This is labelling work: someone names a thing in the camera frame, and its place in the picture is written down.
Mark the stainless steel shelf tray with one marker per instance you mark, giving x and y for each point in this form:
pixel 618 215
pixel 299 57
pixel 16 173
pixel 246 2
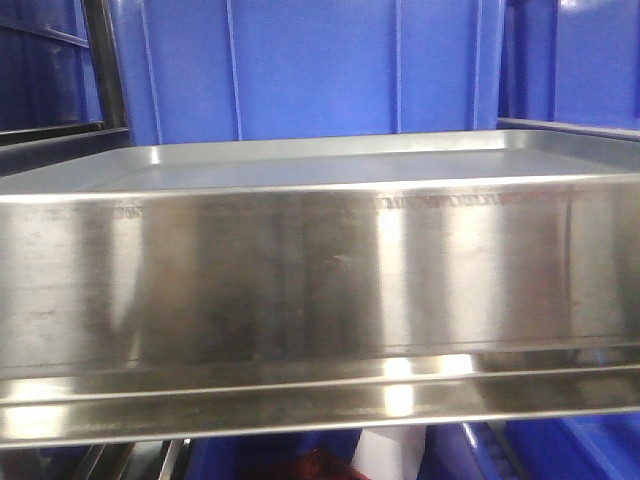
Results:
pixel 262 286

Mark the blue bin below shelf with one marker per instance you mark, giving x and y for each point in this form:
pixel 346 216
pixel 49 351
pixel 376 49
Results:
pixel 584 447

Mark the blue crate behind tray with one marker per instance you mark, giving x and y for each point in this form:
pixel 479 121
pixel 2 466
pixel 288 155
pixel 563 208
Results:
pixel 204 71

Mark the blue crate at right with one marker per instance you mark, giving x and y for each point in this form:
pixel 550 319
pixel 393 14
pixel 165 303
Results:
pixel 573 62

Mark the blue crate at left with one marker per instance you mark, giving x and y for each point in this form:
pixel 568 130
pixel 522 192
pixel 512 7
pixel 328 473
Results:
pixel 47 75

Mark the black shelf upright post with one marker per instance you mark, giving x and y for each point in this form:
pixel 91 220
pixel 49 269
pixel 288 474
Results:
pixel 101 41

